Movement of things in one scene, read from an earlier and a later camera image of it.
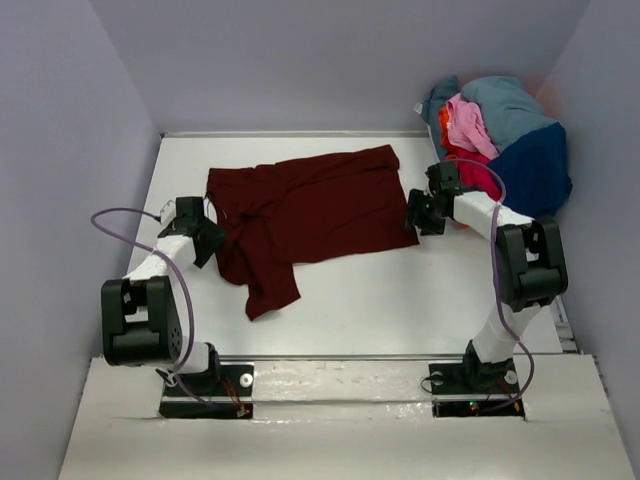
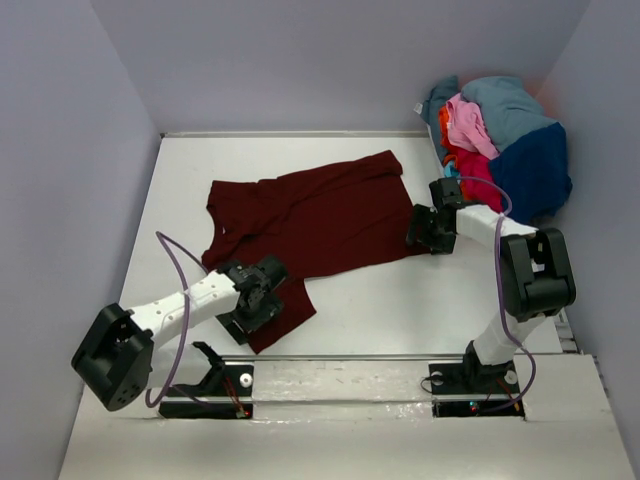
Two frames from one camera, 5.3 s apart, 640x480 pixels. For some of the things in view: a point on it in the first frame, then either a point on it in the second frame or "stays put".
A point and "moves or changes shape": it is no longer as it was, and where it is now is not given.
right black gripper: (416, 200) to (421, 215)
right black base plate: (475, 390) stays put
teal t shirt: (447, 89) stays put
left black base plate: (198, 396) stays put
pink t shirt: (467, 130) stays put
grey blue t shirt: (507, 108) stays put
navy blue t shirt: (535, 171) stays put
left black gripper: (215, 236) to (269, 308)
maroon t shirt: (278, 214) moves or changes shape
